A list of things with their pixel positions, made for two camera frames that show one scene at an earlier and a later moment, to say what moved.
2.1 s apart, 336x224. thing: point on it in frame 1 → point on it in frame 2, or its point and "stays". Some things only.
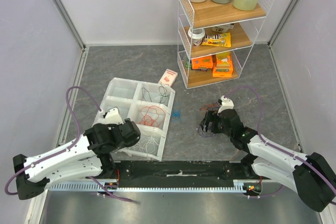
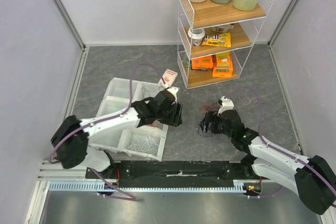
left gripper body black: x=125 y=145 → x=169 y=117
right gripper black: x=210 y=124 stays
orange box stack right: x=223 y=66 stays
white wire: x=147 y=144 stays
